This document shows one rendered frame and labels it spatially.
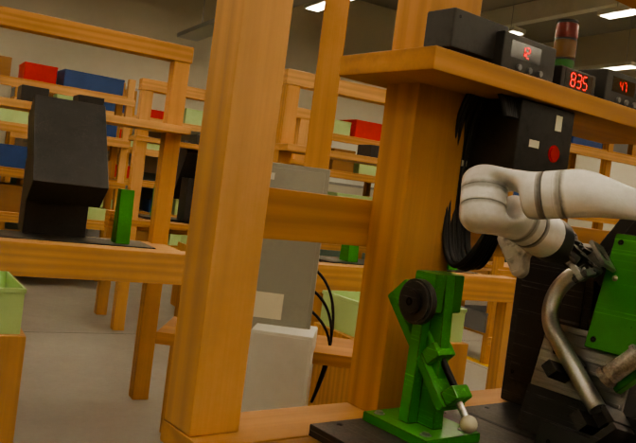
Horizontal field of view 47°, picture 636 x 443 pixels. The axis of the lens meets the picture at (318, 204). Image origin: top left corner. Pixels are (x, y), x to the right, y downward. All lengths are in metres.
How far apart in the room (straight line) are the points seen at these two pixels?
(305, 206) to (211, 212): 0.24
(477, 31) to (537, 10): 10.61
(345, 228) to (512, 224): 0.37
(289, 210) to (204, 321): 0.28
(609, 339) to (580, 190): 0.37
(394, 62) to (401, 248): 0.34
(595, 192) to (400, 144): 0.44
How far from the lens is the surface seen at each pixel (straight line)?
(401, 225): 1.37
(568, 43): 1.78
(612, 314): 1.38
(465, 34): 1.37
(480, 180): 1.12
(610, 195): 1.08
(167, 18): 11.51
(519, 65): 1.44
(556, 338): 1.38
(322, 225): 1.36
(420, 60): 1.26
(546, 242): 1.23
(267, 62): 1.17
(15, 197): 7.89
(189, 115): 10.79
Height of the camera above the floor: 1.28
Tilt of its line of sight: 1 degrees down
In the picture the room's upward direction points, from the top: 7 degrees clockwise
